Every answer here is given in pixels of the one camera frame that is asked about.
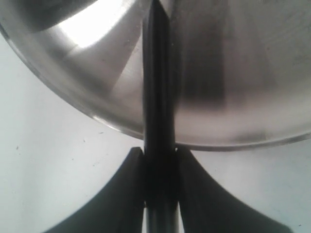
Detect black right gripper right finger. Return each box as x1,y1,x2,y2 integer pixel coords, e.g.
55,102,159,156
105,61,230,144
176,148,292,233

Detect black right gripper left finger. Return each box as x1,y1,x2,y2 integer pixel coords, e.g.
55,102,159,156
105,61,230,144
48,147,144,233

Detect black handled knife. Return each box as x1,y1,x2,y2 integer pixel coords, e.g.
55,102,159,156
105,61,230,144
142,0,178,233

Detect round stainless steel plate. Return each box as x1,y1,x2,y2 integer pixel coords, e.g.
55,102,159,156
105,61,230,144
0,0,311,150

